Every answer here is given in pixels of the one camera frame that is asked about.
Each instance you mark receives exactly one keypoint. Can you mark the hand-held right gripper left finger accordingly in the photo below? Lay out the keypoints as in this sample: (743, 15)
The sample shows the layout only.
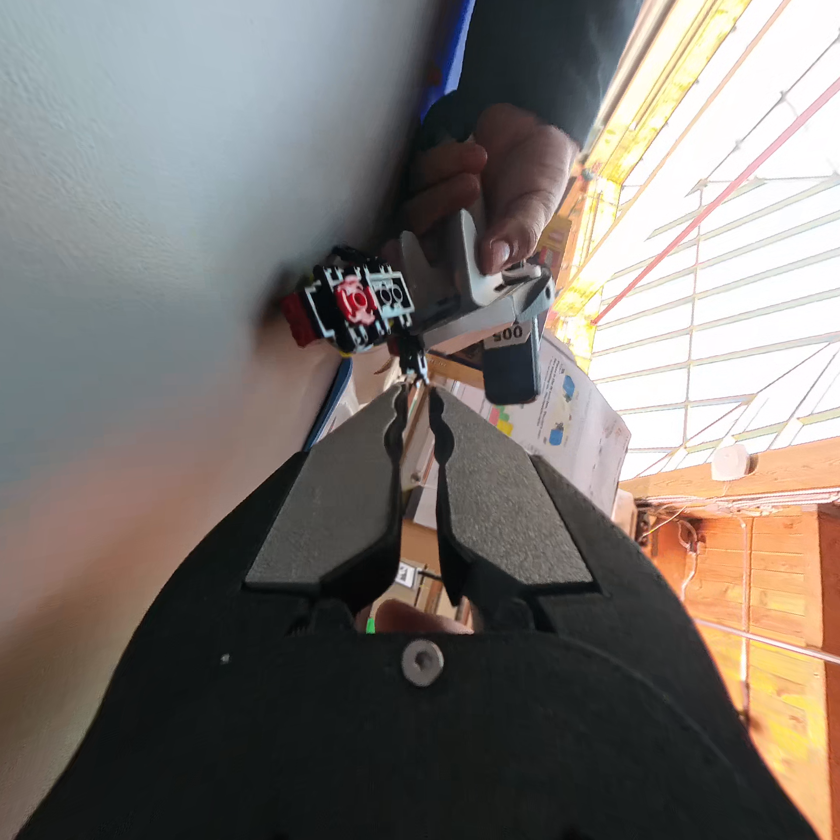
(334, 512)

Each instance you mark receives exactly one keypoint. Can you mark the black red yellow lego model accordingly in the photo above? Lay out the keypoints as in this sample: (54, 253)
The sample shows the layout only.
(354, 302)

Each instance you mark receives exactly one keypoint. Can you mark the person's right hand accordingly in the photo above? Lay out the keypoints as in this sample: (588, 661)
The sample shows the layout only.
(420, 618)

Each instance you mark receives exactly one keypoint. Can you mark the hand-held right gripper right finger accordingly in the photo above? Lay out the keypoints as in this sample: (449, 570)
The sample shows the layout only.
(505, 512)

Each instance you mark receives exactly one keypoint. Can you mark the person's left forearm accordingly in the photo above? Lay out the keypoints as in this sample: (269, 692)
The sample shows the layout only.
(538, 59)

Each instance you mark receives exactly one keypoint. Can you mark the white round wall device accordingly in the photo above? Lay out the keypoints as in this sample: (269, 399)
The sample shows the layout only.
(732, 463)

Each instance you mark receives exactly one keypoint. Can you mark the large slatted window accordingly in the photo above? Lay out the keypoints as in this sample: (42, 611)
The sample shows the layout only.
(754, 262)

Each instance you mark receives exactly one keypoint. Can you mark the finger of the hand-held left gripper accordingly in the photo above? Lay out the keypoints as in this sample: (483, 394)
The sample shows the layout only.
(482, 275)
(459, 325)

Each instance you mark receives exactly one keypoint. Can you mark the person's left hand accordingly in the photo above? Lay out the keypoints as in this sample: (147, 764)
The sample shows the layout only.
(525, 177)

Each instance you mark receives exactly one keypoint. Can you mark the printed paper sheet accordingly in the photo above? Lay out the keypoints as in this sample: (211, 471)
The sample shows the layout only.
(577, 420)

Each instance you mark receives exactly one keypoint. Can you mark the open lego instruction booklet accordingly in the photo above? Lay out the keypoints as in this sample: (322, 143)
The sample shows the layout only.
(331, 407)

